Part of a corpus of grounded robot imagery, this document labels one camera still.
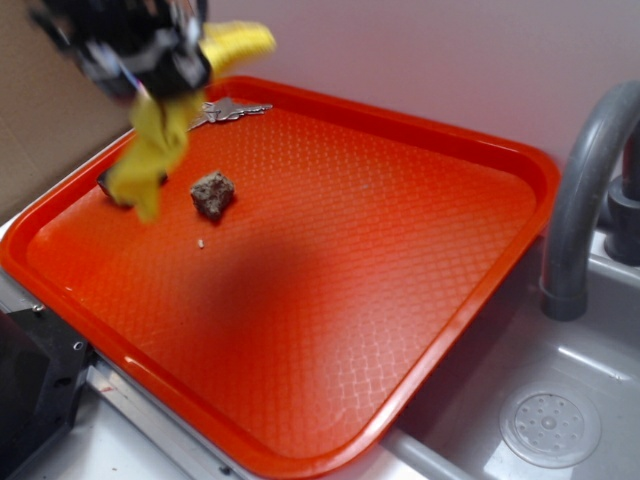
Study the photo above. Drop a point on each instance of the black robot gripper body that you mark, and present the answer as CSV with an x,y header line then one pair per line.
x,y
125,47

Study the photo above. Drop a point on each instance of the yellow cloth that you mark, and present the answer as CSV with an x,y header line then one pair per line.
x,y
161,125

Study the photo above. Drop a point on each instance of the brown cardboard panel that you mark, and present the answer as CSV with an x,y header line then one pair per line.
x,y
52,116

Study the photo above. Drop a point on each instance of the black rectangular box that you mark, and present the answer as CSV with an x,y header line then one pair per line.
x,y
132,188

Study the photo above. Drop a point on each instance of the brown stone chunk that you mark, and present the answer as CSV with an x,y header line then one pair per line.
x,y
212,194

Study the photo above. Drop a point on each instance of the red plastic tray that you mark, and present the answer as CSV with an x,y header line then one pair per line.
x,y
359,245

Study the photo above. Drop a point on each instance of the grey curved faucet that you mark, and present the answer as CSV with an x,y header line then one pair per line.
x,y
594,161

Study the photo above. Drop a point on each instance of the grey plastic sink basin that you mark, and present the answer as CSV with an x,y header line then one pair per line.
x,y
450,430

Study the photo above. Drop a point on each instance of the round sink drain cover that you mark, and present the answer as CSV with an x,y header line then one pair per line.
x,y
549,425

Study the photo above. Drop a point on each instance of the silver keys on ring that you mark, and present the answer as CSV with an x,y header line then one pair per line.
x,y
225,110

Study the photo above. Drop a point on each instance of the black metal bracket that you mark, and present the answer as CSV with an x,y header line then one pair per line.
x,y
44,364

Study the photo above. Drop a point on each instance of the black faucet handle base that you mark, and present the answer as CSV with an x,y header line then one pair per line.
x,y
622,242

